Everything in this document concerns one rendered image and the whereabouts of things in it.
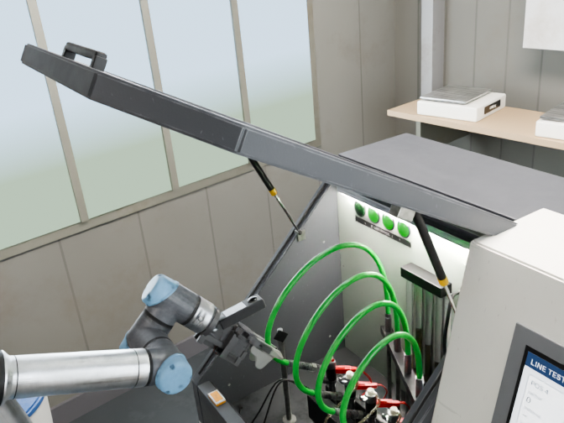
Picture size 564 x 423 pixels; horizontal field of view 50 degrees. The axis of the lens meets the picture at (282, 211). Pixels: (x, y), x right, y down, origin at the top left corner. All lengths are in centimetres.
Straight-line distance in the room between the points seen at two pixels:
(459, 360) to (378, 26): 289
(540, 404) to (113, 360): 77
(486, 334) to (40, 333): 228
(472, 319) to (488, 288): 7
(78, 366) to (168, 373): 17
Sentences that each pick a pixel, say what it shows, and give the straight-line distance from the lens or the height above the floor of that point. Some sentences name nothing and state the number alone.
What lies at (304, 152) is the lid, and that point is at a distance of 86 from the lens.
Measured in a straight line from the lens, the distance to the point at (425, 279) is 159.
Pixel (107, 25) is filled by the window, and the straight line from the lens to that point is 284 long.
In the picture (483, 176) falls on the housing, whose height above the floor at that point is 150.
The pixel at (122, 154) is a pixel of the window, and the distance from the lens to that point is 293.
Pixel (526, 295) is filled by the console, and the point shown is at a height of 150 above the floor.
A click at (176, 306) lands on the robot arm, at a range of 135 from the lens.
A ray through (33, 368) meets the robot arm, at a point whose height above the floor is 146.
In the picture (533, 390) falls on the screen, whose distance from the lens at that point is 119.
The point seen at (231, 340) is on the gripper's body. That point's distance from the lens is 140.
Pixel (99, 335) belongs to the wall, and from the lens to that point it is 322.
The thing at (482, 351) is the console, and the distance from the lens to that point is 124.
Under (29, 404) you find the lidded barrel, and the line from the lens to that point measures 259.
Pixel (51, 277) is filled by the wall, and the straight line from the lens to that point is 299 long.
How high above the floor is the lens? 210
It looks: 24 degrees down
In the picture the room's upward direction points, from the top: 5 degrees counter-clockwise
